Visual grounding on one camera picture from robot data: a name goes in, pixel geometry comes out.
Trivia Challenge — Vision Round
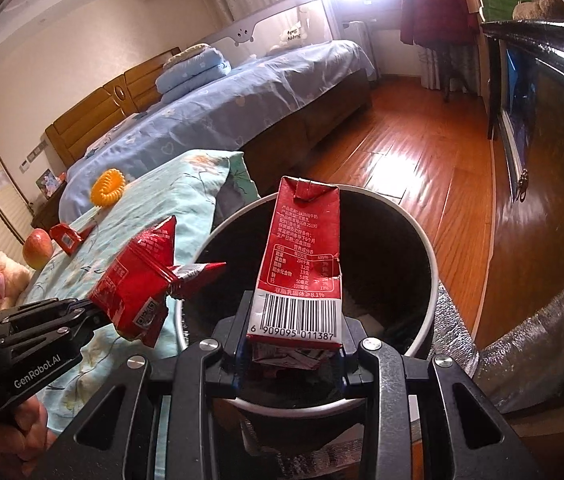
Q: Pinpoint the silver foil mat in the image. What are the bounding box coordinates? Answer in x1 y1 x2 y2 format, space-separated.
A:
432 275 564 411

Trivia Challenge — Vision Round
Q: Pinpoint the flat screen television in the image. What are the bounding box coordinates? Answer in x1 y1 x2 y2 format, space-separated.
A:
487 35 533 203

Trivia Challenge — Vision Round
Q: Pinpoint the grey bed guard rail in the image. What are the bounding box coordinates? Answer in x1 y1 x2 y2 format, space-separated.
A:
197 0 335 58

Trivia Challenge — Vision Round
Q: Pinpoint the wall switch panel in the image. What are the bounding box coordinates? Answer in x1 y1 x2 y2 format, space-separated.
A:
19 142 47 171

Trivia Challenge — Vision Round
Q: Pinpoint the folded blue quilt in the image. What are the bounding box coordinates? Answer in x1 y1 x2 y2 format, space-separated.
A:
156 49 233 96

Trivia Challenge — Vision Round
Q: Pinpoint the cream teddy bear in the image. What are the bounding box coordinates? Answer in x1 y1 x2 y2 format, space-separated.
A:
0 240 35 313

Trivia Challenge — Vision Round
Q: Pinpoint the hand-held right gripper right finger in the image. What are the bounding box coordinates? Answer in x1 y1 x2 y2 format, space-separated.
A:
339 310 545 480

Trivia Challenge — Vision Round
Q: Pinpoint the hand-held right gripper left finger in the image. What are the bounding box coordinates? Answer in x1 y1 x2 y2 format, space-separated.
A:
62 292 257 480

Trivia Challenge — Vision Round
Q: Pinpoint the bed with blue sheet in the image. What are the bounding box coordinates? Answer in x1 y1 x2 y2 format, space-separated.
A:
58 39 377 221

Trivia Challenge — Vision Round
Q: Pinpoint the person's left hand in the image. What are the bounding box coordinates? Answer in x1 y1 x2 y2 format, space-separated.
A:
0 392 60 480

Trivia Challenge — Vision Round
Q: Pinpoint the red and white milk carton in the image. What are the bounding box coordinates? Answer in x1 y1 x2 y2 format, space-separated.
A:
246 176 343 371

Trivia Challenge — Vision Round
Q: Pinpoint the white item in bin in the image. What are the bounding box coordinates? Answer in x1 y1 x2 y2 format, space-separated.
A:
357 312 389 337

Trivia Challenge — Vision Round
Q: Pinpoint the hanging red coat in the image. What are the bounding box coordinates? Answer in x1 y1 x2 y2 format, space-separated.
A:
401 0 480 48

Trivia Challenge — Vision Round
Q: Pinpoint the dark wooden nightstand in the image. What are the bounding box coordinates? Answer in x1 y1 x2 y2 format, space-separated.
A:
30 180 70 231

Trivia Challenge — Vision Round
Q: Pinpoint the wooden headboard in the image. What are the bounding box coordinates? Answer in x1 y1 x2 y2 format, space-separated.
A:
44 47 183 171

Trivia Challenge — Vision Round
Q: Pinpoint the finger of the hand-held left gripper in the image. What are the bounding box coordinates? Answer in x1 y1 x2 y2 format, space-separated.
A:
0 297 91 335
0 309 112 361

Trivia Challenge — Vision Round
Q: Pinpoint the small red wrapper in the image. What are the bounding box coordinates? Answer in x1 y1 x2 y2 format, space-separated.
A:
49 221 96 254

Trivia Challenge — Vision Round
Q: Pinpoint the patterned curtain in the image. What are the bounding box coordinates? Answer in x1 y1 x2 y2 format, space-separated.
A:
419 42 480 93

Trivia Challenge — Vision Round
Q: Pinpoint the red apple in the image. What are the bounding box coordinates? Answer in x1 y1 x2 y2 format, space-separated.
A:
22 228 54 271

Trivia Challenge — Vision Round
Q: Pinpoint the beige pillow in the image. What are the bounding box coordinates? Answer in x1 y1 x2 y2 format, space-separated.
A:
163 44 210 66

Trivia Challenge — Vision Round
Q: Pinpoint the white rimmed black trash bin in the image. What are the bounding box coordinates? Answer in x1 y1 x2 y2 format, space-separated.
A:
174 186 438 416

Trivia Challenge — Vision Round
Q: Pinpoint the photo frame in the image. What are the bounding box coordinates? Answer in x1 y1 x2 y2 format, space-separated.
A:
35 169 60 197

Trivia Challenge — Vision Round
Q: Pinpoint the brown plush toy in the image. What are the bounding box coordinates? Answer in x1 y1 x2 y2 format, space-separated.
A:
512 0 564 23

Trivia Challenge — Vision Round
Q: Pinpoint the orange spiky ring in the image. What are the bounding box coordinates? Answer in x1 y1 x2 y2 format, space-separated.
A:
90 170 126 209

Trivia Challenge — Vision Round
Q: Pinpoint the red snack packet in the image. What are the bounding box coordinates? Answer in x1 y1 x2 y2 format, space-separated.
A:
88 215 227 348

